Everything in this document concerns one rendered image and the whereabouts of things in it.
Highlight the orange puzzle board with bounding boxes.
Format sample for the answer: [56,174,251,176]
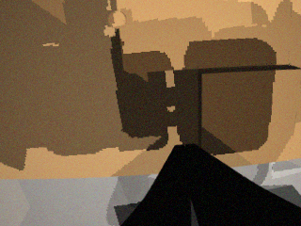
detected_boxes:
[0,0,301,180]

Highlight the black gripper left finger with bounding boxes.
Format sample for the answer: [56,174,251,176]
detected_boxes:
[120,144,192,226]

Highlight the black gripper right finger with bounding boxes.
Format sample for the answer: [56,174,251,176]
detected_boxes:
[184,143,301,226]

